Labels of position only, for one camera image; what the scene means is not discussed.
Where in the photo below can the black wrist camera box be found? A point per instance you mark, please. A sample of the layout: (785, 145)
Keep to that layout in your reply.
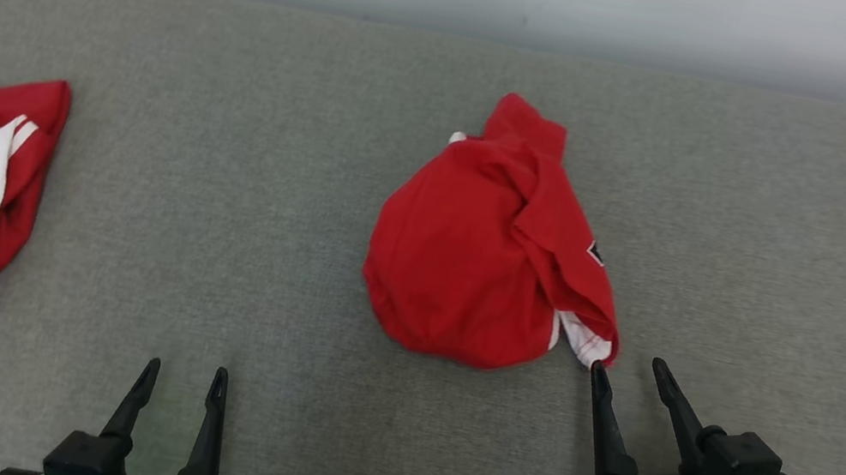
(84, 456)
(740, 463)

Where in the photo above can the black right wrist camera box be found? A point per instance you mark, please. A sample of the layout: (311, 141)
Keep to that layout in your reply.
(740, 463)

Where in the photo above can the grey fabric sofa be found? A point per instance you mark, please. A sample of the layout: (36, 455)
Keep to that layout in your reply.
(222, 193)

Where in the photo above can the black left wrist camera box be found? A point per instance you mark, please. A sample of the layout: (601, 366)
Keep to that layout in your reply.
(84, 456)

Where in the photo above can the red shorts white waistband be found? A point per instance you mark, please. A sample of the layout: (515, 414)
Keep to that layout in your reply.
(462, 262)

